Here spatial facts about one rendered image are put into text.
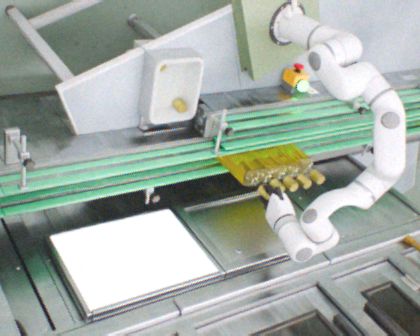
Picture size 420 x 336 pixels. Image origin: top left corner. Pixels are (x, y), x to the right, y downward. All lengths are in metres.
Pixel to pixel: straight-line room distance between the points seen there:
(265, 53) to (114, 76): 0.53
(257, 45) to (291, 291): 0.82
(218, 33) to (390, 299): 1.01
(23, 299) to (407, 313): 1.12
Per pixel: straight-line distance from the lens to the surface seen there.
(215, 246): 1.84
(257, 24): 2.00
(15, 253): 1.81
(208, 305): 1.69
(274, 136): 2.11
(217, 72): 2.08
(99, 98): 1.90
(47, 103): 2.55
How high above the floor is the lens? 2.28
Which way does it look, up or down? 42 degrees down
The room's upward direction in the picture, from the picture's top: 136 degrees clockwise
